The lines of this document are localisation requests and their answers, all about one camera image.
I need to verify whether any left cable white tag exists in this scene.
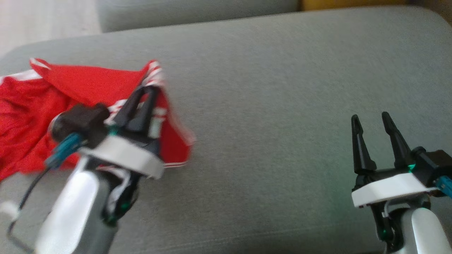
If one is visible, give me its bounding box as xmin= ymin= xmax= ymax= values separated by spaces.
xmin=0 ymin=200 xmax=19 ymax=220

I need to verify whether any large grey sofa seat cushion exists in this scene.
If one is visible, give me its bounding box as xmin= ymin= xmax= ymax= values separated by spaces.
xmin=0 ymin=5 xmax=452 ymax=254

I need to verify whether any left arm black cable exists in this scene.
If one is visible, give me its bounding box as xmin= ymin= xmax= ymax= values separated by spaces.
xmin=6 ymin=132 xmax=88 ymax=253

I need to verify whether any red Bulls basketball jersey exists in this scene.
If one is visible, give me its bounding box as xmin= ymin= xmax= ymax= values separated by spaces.
xmin=30 ymin=58 xmax=195 ymax=168

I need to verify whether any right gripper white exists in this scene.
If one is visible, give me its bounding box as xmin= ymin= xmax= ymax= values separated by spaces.
xmin=351 ymin=111 xmax=440 ymax=208

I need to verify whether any large yellow sofa back cushion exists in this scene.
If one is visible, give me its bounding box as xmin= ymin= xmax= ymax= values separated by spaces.
xmin=300 ymin=0 xmax=411 ymax=11

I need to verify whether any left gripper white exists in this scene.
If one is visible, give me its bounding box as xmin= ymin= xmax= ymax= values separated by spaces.
xmin=79 ymin=87 xmax=165 ymax=179

